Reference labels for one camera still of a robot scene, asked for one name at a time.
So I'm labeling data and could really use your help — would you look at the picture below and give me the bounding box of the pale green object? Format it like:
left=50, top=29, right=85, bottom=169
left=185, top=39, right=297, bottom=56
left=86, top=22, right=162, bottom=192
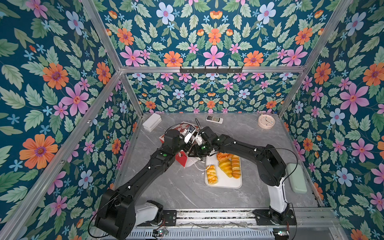
left=286, top=163, right=308, bottom=194

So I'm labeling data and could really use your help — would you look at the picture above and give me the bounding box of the black hook rail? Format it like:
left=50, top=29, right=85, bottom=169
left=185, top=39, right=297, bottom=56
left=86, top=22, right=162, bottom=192
left=180, top=66, right=243, bottom=74

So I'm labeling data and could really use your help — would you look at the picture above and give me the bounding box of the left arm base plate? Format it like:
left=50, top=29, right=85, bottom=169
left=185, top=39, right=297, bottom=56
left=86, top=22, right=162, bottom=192
left=138, top=210, right=178, bottom=227

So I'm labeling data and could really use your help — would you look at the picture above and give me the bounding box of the white plastic box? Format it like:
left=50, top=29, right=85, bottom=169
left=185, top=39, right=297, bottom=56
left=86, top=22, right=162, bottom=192
left=143, top=113, right=162, bottom=132

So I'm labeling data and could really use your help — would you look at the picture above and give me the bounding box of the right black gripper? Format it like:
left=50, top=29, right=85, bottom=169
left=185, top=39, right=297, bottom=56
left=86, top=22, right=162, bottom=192
left=186, top=142, right=213, bottom=158

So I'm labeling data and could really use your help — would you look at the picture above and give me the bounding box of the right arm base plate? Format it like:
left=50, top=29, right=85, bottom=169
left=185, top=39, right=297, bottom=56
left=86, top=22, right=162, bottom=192
left=252, top=208, right=297, bottom=226

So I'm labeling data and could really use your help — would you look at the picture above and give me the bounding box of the reddish brown long loaf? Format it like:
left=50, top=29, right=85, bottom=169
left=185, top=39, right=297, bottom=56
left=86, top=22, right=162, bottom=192
left=216, top=153, right=233, bottom=162

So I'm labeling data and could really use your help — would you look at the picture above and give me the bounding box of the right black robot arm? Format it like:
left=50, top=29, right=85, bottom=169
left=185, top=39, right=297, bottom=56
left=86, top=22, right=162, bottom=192
left=189, top=127, right=290, bottom=225

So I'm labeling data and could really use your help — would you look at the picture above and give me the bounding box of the pale cream bread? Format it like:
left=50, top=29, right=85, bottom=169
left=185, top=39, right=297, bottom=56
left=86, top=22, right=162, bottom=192
left=219, top=159, right=233, bottom=178

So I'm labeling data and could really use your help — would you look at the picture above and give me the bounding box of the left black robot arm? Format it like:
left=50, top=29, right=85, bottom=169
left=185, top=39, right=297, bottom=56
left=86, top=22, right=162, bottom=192
left=92, top=126, right=199, bottom=240

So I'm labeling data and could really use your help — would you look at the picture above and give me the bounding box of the white rectangular tray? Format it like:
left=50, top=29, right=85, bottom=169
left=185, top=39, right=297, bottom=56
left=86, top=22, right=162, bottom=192
left=205, top=154, right=243, bottom=189

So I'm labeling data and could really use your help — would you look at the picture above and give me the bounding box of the white remote control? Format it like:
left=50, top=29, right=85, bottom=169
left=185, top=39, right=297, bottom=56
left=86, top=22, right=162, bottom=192
left=206, top=116, right=224, bottom=124

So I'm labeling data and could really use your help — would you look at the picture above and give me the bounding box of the red white paper bag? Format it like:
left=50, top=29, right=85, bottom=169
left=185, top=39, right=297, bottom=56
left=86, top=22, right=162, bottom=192
left=155, top=122, right=204, bottom=169

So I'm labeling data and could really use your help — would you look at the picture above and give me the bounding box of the long twisted bread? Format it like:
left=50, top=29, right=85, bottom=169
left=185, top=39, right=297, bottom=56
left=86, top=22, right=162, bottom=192
left=231, top=155, right=241, bottom=179

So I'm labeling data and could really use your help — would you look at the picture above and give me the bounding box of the pink round clock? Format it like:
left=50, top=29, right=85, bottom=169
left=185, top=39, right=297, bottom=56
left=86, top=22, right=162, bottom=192
left=258, top=114, right=276, bottom=130

